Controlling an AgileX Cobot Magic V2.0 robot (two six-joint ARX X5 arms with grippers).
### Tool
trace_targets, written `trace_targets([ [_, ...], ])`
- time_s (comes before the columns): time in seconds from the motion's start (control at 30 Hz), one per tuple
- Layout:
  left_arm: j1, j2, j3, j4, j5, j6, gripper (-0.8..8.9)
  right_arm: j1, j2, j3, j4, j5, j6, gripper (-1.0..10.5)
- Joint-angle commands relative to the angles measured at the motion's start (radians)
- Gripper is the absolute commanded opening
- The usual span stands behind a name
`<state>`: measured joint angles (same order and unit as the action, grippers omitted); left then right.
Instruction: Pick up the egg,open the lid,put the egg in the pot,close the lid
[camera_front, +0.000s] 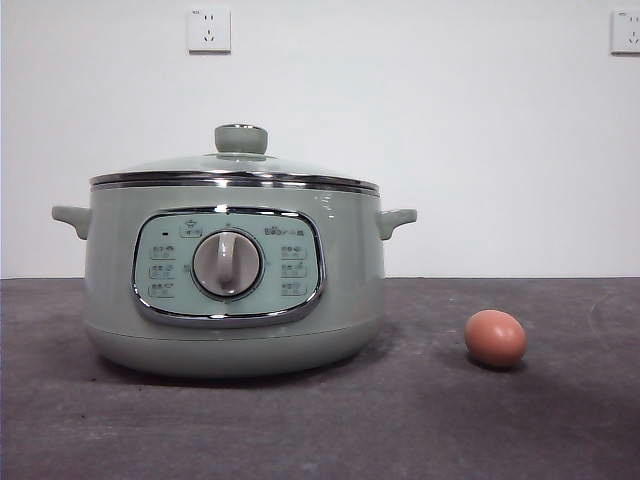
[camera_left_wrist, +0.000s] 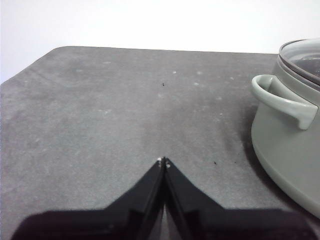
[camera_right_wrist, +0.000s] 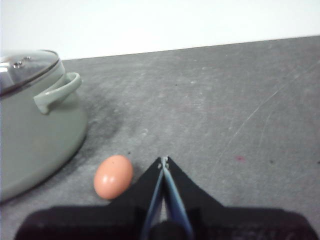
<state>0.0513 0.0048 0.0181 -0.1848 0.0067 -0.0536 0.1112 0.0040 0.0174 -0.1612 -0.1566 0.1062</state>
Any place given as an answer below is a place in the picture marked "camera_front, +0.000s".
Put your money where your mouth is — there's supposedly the glass lid with green knob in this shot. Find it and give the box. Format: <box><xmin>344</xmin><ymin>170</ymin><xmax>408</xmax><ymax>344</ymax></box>
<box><xmin>89</xmin><ymin>123</ymin><xmax>380</xmax><ymax>194</ymax></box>

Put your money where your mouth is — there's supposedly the pale green electric cooking pot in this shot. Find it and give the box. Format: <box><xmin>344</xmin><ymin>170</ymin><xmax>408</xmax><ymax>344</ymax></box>
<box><xmin>51</xmin><ymin>175</ymin><xmax>418</xmax><ymax>378</ymax></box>

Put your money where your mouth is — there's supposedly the white wall socket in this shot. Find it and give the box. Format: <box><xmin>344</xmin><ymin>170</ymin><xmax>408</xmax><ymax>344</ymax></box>
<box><xmin>187</xmin><ymin>6</ymin><xmax>233</xmax><ymax>55</ymax></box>
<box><xmin>609</xmin><ymin>9</ymin><xmax>640</xmax><ymax>56</ymax></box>

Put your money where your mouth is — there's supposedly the brown egg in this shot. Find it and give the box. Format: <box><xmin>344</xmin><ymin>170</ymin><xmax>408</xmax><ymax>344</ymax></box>
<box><xmin>464</xmin><ymin>308</ymin><xmax>528</xmax><ymax>371</ymax></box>

